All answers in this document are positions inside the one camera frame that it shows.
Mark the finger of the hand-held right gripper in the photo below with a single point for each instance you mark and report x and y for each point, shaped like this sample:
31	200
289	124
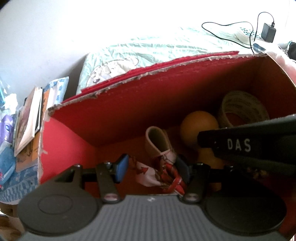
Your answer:
207	140

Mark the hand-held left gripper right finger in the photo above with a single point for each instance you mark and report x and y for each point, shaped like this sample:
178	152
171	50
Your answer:
183	169

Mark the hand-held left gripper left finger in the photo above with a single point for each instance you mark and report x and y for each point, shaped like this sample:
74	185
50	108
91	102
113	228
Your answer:
121	168

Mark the orange fruit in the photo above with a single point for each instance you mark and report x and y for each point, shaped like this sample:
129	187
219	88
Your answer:
196	122

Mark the white red printed cloth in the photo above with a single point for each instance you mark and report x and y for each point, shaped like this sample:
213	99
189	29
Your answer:
150	173

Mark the brown pine cone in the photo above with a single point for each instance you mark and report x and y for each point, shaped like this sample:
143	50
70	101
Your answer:
254	174

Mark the beige doll boot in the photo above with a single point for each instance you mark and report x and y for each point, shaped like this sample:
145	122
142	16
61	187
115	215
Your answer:
157	141

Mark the red cardboard box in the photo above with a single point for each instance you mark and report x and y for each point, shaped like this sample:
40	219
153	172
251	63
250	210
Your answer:
138	99

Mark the brown tape roll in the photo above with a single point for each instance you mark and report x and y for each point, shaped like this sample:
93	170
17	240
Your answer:
242	103

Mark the stack of books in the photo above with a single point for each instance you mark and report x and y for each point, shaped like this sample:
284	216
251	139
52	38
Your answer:
27	120
44	106

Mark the blue patterned book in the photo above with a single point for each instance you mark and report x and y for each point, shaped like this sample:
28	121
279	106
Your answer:
57	89

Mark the blue patterned cloth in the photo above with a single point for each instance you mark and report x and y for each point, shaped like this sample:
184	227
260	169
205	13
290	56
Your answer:
20	187

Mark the green printed bed sheet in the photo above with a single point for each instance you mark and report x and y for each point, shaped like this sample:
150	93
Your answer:
138	53

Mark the black power adapter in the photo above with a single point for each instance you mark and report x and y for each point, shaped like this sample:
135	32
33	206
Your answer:
268	32

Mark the white power strip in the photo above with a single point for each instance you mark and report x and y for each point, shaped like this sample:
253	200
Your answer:
245	33

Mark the blue packet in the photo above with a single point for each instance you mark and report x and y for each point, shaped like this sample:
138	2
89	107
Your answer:
6	164

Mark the purple packet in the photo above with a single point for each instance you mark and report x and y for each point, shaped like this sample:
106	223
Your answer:
7	129

